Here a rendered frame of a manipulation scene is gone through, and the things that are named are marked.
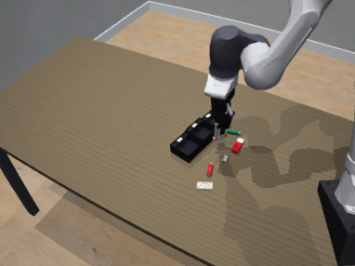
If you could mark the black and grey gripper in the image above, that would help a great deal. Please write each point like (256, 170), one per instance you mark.
(222, 113)

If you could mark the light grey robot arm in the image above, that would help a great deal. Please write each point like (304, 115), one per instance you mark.
(232, 50)

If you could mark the white domino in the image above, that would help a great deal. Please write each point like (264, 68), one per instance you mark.
(204, 185)

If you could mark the black rack of three bins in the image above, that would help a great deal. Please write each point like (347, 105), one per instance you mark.
(195, 138)

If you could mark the green aa battery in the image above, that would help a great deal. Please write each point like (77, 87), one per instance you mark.
(233, 132)

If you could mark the red and white eraser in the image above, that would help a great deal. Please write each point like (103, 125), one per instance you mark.
(237, 146)

